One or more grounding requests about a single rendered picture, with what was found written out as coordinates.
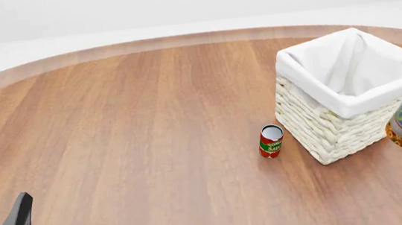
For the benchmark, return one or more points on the white woven basket with liner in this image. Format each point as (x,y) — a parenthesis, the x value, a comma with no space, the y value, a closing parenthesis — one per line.
(336,120)

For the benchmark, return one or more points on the red tomato sauce can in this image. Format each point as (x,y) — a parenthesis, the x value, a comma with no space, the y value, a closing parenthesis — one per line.
(271,145)

